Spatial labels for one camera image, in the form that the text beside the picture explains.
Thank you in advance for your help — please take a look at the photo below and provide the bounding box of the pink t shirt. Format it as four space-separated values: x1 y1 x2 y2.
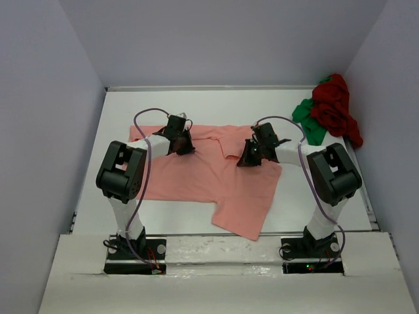
145 125 282 241

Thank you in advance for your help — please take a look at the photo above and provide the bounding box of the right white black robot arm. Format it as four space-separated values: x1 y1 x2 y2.
237 122 362 260

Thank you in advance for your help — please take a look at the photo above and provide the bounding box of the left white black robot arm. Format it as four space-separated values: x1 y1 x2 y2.
96 113 194 260

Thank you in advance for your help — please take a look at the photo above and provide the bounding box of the green t shirt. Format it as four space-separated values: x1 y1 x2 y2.
292 75 336 146

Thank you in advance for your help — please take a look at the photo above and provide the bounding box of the red t shirt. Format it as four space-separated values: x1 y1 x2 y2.
310 74 363 149

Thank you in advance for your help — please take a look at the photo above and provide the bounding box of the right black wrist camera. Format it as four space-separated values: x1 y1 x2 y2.
251 122 279 146

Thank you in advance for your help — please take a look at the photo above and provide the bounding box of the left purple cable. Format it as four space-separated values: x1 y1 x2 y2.
126 108 174 266

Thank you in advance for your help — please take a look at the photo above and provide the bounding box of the purple cable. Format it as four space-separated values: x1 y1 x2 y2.
251 116 345 271
126 108 174 266

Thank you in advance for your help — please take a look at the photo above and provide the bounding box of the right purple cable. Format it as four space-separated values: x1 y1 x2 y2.
251 116 345 271

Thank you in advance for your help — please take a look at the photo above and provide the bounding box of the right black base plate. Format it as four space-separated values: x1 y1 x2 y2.
278 236 344 274

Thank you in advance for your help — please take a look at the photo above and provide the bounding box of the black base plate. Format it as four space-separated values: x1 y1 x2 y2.
103 236 166 275
278 236 344 274

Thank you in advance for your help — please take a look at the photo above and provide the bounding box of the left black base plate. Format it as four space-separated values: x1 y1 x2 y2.
103 236 166 275

